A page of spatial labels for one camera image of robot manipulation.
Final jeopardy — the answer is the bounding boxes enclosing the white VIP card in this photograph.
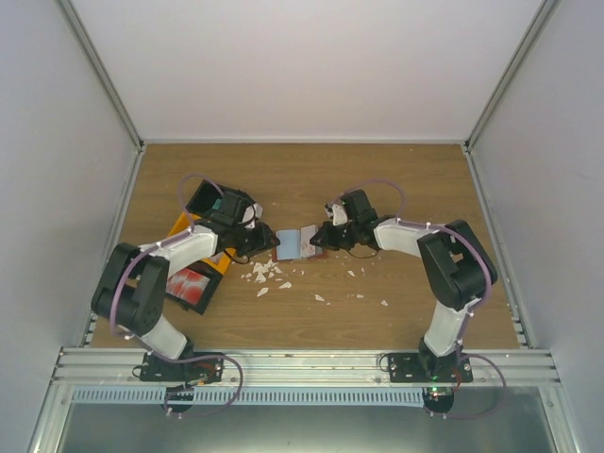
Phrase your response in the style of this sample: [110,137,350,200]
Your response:
[300,225,323,259]

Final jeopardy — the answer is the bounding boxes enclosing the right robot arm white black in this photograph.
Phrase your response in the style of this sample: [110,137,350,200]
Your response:
[310,189,497,382]

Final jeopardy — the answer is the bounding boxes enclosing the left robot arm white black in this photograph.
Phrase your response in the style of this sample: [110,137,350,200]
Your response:
[91,191,279,381]

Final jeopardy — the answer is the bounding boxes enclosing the orange bin with white cards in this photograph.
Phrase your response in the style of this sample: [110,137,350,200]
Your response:
[169,212,235,276]

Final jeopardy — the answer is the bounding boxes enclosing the black bin with teal cards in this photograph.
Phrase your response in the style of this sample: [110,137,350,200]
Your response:
[186,181,254,226]

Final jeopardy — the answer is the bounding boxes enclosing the black bin with red cards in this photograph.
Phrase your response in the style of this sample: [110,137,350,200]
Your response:
[166,267,223,315]

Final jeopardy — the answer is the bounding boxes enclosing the red cards stack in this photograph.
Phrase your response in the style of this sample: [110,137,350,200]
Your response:
[166,269,210,305]

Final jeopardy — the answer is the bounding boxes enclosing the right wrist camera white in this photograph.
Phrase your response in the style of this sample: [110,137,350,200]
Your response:
[325,203,348,227]

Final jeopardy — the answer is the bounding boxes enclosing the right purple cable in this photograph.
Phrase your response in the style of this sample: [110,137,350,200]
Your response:
[342,177,495,350]

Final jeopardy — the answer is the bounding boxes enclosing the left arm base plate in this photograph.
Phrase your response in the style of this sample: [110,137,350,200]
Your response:
[132,354,224,384]

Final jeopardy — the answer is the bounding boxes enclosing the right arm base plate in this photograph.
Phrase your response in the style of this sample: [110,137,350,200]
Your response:
[377,352,474,384]

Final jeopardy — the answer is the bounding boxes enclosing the grey slotted cable duct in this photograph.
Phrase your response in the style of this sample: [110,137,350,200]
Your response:
[72,386,424,408]

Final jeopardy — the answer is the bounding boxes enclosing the aluminium front rail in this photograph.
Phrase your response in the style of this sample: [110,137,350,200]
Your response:
[52,348,561,387]

